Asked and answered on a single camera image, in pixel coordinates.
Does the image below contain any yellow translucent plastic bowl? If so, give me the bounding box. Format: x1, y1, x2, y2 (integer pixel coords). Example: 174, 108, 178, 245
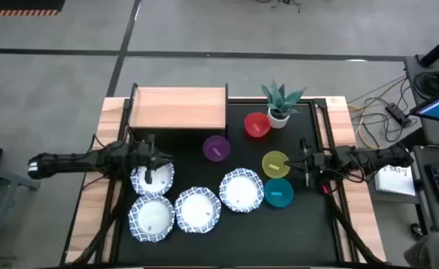
261, 150, 291, 179

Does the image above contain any person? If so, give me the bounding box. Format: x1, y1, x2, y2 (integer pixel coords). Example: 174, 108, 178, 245
403, 230, 439, 269

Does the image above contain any black table mat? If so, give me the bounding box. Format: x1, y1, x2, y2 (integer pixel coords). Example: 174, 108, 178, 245
116, 102, 340, 267

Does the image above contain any black floor cable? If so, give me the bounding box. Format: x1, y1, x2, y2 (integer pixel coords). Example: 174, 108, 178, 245
254, 0, 303, 13

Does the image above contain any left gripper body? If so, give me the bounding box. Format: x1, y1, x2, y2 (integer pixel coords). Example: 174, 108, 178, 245
129, 133, 161, 185

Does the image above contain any teal translucent plastic bowl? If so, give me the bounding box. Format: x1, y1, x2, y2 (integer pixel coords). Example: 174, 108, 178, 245
264, 177, 295, 208

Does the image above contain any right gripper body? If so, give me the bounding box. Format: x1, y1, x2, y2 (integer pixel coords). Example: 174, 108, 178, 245
300, 137, 335, 188

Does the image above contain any green plant in white pot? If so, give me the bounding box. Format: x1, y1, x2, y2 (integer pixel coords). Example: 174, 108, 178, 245
260, 78, 307, 130

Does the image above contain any grey computer desk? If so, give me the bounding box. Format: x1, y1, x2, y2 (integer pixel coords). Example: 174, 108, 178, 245
409, 144, 439, 240

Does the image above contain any yellow floor cable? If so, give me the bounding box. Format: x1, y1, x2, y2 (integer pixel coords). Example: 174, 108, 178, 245
347, 76, 408, 151

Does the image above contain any red translucent plastic bowl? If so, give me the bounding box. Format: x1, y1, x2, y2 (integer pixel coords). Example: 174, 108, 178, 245
243, 111, 271, 139

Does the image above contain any black power strip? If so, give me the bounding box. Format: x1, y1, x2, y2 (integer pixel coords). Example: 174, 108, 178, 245
384, 102, 411, 127

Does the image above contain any small white board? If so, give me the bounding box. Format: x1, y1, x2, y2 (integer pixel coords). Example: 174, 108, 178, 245
373, 163, 417, 198

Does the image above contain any arm black cable bundle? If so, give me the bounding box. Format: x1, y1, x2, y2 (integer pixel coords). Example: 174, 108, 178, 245
71, 179, 125, 267
322, 182, 387, 267

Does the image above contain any black aluminium table frame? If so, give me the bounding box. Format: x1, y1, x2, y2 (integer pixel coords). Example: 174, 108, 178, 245
95, 84, 358, 268

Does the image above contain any grey equipment cart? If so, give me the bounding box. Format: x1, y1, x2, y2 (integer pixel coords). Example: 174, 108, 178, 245
403, 54, 439, 147

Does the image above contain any blue patterned paper plate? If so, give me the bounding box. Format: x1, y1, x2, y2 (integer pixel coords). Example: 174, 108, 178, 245
128, 194, 176, 243
129, 161, 176, 197
174, 186, 222, 235
218, 167, 265, 214

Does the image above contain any purple translucent plastic bowl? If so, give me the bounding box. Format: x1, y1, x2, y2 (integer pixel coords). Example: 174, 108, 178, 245
202, 134, 232, 163

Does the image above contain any wooden shelf with black posts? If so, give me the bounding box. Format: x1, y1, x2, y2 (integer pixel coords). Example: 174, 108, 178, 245
127, 82, 230, 145

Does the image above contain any black hazard-striped floor mat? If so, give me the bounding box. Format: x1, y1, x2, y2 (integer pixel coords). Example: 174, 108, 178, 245
0, 0, 67, 17

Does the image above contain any coiled black cable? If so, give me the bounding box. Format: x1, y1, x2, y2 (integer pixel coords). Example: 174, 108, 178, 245
413, 69, 439, 99

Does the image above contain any left arm black cable bundle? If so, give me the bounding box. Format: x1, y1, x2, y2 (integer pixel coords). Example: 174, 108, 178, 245
71, 179, 125, 267

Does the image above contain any right arm black cable bundle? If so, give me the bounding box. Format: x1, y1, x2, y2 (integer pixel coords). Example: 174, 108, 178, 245
322, 182, 387, 267

